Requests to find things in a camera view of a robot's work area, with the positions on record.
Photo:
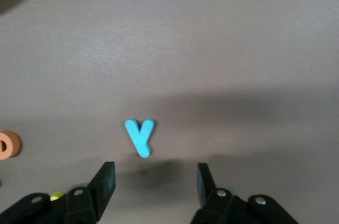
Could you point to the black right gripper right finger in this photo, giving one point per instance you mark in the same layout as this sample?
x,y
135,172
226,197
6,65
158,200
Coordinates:
x,y
206,181

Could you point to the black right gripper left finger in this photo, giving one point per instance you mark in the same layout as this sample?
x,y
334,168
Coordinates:
x,y
104,181

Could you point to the teal foam letter y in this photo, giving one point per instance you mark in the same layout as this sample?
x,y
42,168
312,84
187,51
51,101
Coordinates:
x,y
140,142

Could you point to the yellow foam letter s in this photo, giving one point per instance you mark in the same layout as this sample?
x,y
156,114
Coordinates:
x,y
57,195

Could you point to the orange foam letter e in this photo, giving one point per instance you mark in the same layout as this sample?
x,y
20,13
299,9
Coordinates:
x,y
12,144

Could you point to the brown table cover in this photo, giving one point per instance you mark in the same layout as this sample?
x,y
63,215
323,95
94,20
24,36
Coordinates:
x,y
169,22

